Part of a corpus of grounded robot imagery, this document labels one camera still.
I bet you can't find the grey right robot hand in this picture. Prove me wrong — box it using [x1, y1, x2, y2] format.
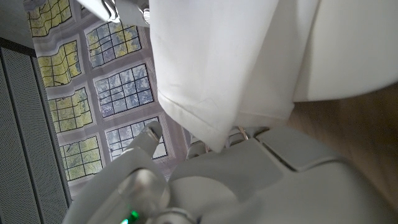
[76, 0, 152, 29]

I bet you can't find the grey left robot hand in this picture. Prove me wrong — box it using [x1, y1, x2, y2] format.
[62, 120, 398, 224]

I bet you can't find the white cloth napkin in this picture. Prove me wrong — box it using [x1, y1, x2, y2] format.
[148, 0, 321, 153]

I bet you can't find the white square plate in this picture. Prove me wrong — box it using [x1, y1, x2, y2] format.
[292, 0, 398, 103]

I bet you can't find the printed window backdrop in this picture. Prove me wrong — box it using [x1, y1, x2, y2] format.
[23, 0, 195, 200]

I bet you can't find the dark perforated wall panel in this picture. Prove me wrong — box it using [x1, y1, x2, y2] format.
[0, 37, 73, 224]

